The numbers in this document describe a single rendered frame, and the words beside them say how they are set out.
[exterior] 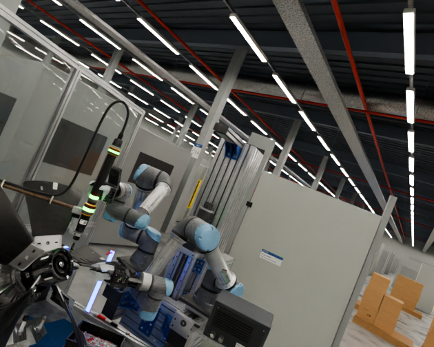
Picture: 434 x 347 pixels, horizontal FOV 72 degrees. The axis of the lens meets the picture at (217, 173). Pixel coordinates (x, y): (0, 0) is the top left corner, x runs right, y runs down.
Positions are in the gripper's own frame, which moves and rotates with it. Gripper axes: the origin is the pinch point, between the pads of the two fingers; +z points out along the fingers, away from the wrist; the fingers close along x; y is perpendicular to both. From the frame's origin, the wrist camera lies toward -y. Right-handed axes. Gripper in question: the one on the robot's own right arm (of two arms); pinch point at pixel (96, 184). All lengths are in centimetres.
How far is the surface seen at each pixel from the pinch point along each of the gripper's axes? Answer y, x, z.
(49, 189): 9.9, 19.0, -4.0
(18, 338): 57, -1, 12
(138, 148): -26, 119, -377
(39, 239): 26.2, 9.8, 4.6
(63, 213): 16.1, 9.4, -3.2
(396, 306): 75, -491, -584
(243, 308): 28, -74, -21
